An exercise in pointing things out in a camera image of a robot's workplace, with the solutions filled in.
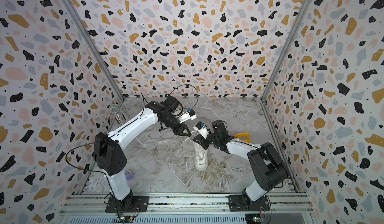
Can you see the white sneaker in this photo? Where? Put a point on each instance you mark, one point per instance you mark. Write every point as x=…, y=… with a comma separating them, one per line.
x=201, y=159

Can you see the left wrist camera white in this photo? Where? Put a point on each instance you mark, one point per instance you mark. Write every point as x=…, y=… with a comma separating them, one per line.
x=188, y=115

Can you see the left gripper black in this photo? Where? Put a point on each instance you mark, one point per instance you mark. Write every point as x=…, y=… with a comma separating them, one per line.
x=180, y=130

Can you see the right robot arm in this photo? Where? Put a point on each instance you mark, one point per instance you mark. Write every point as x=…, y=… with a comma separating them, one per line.
x=267, y=165

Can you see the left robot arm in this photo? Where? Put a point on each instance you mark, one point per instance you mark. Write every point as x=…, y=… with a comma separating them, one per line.
x=109, y=148

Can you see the aluminium front rail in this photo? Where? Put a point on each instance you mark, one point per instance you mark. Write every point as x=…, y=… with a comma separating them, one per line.
x=183, y=203

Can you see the aluminium corner post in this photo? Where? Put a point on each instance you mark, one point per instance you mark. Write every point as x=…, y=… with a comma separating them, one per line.
x=294, y=31
x=92, y=28

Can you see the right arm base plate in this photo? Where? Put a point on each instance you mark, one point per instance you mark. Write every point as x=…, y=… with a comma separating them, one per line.
x=241, y=203

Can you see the aluminium corner post left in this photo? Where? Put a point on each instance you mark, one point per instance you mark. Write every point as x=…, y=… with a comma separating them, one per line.
x=92, y=28

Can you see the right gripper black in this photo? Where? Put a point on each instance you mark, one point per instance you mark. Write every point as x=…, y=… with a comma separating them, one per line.
x=201, y=140

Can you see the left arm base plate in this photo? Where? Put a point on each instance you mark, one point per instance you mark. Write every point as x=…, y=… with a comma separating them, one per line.
x=134, y=204

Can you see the purple small object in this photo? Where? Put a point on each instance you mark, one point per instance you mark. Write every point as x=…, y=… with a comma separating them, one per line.
x=129, y=175

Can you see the yellow plastic frame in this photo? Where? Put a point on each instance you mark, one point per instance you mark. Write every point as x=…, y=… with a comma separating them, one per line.
x=243, y=137

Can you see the aluminium corner post right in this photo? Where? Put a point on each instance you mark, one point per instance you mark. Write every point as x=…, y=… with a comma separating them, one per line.
x=294, y=31

